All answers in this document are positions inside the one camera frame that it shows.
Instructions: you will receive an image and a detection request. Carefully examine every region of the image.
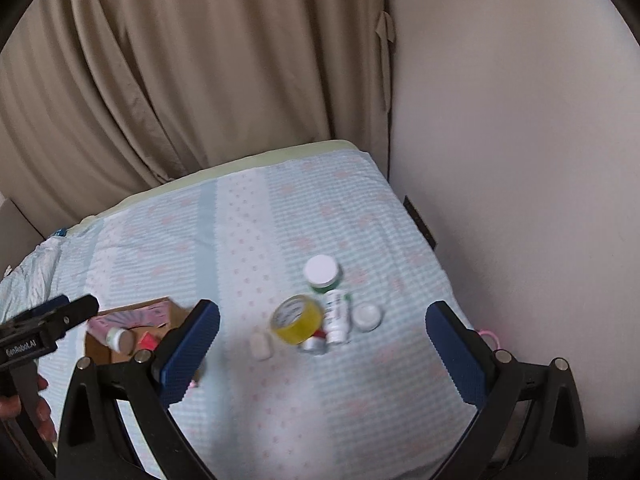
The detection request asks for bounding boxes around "white earbuds case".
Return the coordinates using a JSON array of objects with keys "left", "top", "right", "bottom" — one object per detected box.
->
[{"left": 248, "top": 332, "right": 273, "bottom": 361}]

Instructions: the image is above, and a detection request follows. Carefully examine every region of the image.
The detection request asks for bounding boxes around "red lid silver jar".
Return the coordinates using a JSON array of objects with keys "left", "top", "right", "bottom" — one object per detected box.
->
[{"left": 298, "top": 330, "right": 328, "bottom": 356}]

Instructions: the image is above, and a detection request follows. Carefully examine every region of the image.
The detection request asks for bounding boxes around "dark lid white jar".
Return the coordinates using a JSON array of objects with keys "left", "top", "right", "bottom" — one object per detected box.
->
[{"left": 105, "top": 327, "right": 136, "bottom": 356}]

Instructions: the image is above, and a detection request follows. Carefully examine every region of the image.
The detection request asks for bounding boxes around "person's left hand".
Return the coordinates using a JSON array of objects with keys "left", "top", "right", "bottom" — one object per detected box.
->
[{"left": 0, "top": 394, "right": 58, "bottom": 443}]

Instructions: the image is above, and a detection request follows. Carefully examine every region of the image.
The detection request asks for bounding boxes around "beige curtain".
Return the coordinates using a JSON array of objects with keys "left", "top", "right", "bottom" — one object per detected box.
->
[{"left": 1, "top": 0, "right": 394, "bottom": 233}]

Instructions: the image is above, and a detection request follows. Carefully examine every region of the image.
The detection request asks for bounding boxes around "yellow tape roll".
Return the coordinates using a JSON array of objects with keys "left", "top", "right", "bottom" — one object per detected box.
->
[{"left": 270, "top": 295, "right": 323, "bottom": 346}]

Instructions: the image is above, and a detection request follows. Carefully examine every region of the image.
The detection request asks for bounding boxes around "red rectangular carton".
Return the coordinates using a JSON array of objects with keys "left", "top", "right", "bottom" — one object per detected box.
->
[{"left": 138, "top": 332, "right": 160, "bottom": 352}]

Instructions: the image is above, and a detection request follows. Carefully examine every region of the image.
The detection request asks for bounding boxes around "small white round jar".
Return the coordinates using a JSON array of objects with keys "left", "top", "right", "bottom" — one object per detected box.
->
[{"left": 352, "top": 304, "right": 383, "bottom": 333}]

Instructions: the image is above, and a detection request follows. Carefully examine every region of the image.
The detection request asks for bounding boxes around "white green supplement bottle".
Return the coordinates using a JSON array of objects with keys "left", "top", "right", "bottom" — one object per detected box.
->
[{"left": 323, "top": 288, "right": 352, "bottom": 344}]

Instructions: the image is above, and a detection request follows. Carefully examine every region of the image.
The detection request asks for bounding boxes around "green jar white lid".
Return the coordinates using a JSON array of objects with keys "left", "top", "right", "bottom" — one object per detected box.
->
[{"left": 303, "top": 255, "right": 342, "bottom": 292}]

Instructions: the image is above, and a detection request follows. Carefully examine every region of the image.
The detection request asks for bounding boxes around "blue pink patterned bedsheet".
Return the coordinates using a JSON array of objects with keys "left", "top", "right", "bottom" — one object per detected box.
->
[{"left": 1, "top": 143, "right": 474, "bottom": 479}]

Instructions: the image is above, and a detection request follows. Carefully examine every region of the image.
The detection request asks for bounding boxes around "pink cable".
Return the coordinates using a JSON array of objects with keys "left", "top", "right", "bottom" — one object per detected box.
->
[{"left": 474, "top": 327, "right": 501, "bottom": 351}]

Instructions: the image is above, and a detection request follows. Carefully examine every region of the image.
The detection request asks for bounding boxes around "brown cardboard box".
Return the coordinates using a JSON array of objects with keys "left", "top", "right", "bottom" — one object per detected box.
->
[{"left": 84, "top": 297, "right": 190, "bottom": 365}]

